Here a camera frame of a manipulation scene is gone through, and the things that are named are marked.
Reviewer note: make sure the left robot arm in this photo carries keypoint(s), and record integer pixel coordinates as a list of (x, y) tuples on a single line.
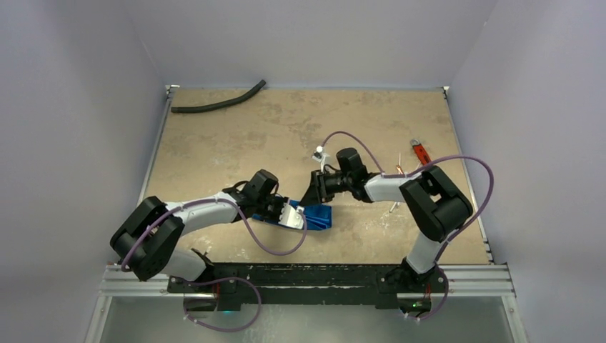
[(147, 241)]

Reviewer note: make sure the aluminium frame rail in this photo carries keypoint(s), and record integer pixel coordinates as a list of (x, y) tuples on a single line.
[(456, 281)]

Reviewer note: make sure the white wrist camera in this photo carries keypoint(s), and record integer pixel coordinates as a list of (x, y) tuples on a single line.
[(291, 217), (319, 155)]

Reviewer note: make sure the brown plastic utensil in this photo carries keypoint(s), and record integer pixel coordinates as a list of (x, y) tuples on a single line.
[(399, 165)]

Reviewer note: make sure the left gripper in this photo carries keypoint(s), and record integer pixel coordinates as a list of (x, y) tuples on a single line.
[(280, 201)]

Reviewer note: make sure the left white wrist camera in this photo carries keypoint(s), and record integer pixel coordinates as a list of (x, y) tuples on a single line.
[(291, 217)]

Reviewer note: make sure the blue cloth napkin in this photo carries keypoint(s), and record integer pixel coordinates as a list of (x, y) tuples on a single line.
[(319, 217)]

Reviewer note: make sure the black foam tube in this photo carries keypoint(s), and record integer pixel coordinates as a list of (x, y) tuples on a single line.
[(222, 104)]

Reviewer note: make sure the red handled adjustable wrench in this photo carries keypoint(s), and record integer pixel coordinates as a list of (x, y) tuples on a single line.
[(420, 152)]

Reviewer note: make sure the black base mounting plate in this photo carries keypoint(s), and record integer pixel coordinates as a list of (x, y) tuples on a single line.
[(247, 293)]

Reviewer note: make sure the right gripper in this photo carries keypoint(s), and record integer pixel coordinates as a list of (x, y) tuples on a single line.
[(320, 185)]

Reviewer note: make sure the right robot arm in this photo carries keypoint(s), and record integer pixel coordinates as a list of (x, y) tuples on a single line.
[(436, 204)]

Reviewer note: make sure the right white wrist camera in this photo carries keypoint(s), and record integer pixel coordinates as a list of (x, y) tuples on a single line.
[(319, 155)]

